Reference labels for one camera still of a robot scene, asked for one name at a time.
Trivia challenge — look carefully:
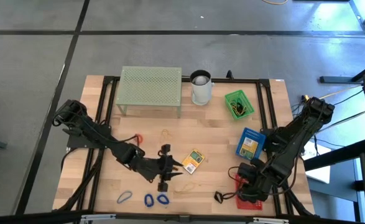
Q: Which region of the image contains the white floor cable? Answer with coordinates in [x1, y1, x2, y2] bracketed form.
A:
[321, 102, 365, 133]

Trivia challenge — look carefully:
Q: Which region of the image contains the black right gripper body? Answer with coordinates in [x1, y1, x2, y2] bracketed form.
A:
[238, 161, 270, 203]

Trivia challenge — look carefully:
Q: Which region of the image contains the green perforated metal shelf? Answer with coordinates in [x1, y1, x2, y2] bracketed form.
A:
[115, 65, 183, 119]

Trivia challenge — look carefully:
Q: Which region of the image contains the blue plastic basket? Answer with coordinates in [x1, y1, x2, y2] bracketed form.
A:
[235, 126, 267, 161]

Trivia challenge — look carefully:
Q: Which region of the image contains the large yellow rubber band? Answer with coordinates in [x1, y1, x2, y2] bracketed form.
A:
[173, 182, 199, 195]

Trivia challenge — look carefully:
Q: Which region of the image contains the Crayola crayon box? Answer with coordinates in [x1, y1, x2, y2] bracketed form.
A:
[240, 136, 259, 158]
[181, 149, 206, 175]

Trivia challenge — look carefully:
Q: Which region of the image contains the yellow extension cord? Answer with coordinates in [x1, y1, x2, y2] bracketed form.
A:
[300, 85, 362, 105]

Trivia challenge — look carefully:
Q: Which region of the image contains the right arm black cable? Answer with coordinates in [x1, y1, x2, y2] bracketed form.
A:
[222, 166, 245, 200]

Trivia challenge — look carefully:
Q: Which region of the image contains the green plastic basket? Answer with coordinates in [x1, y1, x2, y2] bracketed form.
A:
[224, 89, 256, 121]

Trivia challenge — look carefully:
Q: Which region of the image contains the white cup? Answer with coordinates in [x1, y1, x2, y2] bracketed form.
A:
[189, 69, 215, 106]

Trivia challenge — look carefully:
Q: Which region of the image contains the white paper sheet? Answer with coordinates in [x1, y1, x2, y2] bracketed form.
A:
[303, 146, 331, 184]

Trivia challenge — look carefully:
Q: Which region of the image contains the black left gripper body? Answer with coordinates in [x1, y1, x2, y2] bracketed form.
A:
[135, 144, 172, 192]

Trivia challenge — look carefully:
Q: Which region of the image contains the black desk frame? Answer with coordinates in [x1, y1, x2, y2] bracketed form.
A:
[303, 57, 365, 224]

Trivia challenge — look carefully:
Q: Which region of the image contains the green rubber band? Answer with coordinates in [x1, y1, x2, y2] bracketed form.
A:
[230, 96, 245, 107]

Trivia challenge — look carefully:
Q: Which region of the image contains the silver camera mount bar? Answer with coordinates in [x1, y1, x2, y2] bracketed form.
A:
[79, 212, 290, 224]

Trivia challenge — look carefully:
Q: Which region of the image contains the red plastic basket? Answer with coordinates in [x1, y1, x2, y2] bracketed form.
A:
[234, 174, 264, 211]

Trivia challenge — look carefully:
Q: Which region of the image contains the black table frame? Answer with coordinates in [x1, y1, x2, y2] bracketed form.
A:
[53, 75, 316, 218]

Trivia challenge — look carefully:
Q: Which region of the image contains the black floor cable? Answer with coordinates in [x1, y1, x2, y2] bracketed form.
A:
[331, 89, 365, 108]

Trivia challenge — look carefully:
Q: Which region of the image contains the yellow floor cable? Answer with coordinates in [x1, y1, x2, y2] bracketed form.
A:
[261, 0, 290, 6]

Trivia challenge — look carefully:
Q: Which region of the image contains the thin yellow rubber band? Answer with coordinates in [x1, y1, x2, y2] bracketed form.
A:
[160, 129, 173, 144]

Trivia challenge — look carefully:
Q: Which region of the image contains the slate blue rubber band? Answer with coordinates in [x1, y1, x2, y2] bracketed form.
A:
[116, 190, 134, 205]

